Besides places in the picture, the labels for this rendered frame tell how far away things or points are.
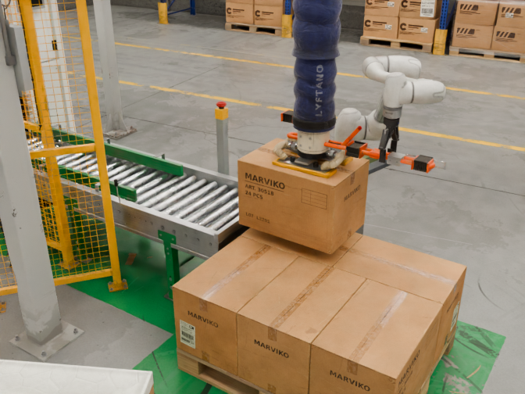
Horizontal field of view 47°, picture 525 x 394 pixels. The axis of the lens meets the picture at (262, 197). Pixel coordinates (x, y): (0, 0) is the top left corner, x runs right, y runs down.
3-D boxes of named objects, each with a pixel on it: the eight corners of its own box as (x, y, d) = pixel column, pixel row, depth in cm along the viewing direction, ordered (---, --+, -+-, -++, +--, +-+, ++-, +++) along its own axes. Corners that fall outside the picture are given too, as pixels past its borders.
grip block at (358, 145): (344, 155, 306) (344, 145, 303) (352, 149, 313) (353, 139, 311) (359, 159, 302) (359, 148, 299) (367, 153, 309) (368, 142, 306)
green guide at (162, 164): (30, 132, 495) (29, 122, 491) (41, 128, 503) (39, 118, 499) (181, 177, 417) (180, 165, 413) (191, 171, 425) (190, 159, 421)
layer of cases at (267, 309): (176, 347, 322) (171, 285, 304) (275, 262, 397) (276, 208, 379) (387, 448, 264) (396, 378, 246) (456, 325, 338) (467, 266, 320)
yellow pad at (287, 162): (271, 164, 322) (271, 155, 320) (281, 159, 330) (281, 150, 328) (327, 179, 305) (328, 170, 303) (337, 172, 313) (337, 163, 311)
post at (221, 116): (219, 235, 456) (214, 109, 411) (224, 231, 461) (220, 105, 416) (226, 238, 452) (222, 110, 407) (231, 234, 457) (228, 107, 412)
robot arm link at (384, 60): (366, 58, 325) (391, 59, 326) (360, 51, 342) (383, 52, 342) (363, 82, 330) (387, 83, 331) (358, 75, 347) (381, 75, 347)
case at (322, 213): (238, 223, 346) (237, 159, 328) (276, 198, 376) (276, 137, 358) (331, 255, 316) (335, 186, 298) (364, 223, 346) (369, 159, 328)
